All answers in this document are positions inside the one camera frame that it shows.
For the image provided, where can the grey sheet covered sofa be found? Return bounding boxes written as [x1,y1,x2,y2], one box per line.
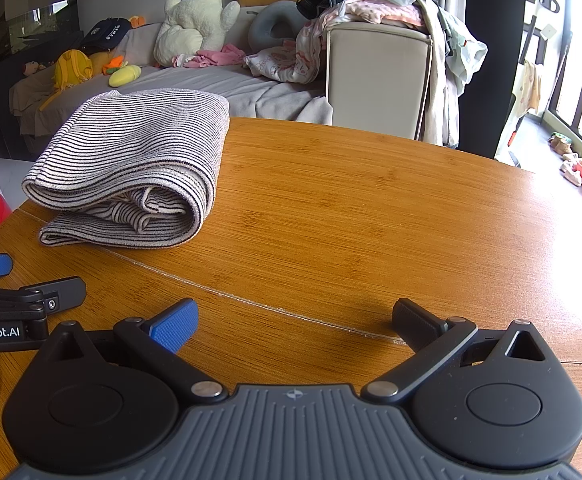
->
[10,25,334,137]

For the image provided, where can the glass fish tank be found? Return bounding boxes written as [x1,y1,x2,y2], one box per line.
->
[0,0,83,67]

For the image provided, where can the striped knit garment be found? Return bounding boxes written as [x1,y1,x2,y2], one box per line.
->
[22,88,231,250]

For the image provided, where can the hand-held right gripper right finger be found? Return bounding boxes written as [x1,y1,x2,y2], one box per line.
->
[361,298,549,403]

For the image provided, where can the grey neck pillow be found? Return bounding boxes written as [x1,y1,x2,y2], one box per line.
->
[248,2,307,54]

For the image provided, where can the pink garment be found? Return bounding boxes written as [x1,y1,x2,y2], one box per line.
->
[173,44,246,69]

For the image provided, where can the white floral blanket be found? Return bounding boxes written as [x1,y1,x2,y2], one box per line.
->
[245,25,325,84]

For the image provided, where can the yellow-green plush toy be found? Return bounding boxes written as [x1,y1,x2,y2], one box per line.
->
[108,60,143,87]

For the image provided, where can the white plush duck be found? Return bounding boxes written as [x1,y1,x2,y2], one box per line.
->
[153,0,242,67]

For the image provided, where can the cream hanging towel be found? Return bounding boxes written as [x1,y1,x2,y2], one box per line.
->
[513,60,544,117]

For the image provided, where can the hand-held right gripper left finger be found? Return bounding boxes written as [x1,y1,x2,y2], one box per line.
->
[46,298,228,403]

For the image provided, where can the yellow backpack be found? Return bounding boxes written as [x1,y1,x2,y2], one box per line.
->
[38,49,94,112]

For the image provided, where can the light blue garment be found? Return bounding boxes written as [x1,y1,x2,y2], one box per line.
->
[351,0,488,87]

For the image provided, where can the pink floral cloth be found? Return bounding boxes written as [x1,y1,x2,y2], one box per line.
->
[343,0,425,29]

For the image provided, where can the beige armchair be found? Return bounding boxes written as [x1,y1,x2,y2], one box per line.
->
[323,21,432,144]

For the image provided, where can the pink slippers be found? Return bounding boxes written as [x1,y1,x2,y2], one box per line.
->
[561,157,582,187]

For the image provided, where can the black cap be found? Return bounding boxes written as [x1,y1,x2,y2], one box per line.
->
[78,17,127,54]

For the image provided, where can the white standing appliance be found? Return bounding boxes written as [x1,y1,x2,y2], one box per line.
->
[508,0,568,167]

